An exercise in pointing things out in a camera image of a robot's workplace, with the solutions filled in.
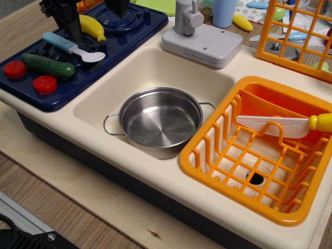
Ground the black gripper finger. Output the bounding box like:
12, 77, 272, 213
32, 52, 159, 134
104, 0, 130, 18
53, 8, 82, 42

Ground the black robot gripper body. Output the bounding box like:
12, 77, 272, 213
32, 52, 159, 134
39, 0, 78, 15

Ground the blue handled white spoon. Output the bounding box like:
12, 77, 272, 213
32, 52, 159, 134
42, 32, 105, 63

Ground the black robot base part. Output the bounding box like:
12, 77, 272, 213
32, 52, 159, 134
1, 214, 78, 249

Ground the stainless steel pan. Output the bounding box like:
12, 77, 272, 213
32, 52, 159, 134
116, 87, 204, 159

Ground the orange transparent toy item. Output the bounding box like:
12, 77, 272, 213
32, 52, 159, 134
76, 0, 104, 15

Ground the yellow toy banana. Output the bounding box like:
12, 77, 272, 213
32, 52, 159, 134
79, 15, 106, 43

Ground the green toy cucumber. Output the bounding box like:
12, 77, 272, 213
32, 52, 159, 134
21, 53, 75, 79

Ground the navy blue toy stove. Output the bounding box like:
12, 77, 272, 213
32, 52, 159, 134
1, 4, 168, 112

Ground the red stove knob right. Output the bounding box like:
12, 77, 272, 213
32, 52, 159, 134
33, 75, 58, 94

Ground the red stove knob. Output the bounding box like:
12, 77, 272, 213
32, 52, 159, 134
33, 75, 58, 94
4, 61, 27, 79

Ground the red stove knob left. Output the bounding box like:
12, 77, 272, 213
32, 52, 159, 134
4, 61, 27, 79

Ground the grey toy faucet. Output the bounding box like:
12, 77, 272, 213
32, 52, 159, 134
162, 1, 243, 68

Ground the light blue cup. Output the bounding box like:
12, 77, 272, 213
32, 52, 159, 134
213, 0, 237, 28

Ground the yellow toy corn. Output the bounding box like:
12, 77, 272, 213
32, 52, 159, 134
233, 14, 253, 32

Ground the green toy ball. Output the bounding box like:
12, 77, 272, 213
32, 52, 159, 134
272, 7, 286, 21

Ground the orange upright grid rack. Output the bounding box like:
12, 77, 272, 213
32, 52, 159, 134
256, 1, 331, 83

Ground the steel pot lid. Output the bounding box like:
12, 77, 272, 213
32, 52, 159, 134
264, 40, 300, 61

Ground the light plywood base board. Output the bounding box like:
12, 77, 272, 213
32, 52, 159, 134
0, 102, 332, 249

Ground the orange dish rack basket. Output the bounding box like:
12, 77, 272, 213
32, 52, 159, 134
178, 76, 331, 226

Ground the blue handled utensil background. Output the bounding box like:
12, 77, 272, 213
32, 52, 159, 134
249, 32, 307, 42

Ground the white toy knife yellow handle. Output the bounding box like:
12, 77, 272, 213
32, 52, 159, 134
236, 113, 331, 139

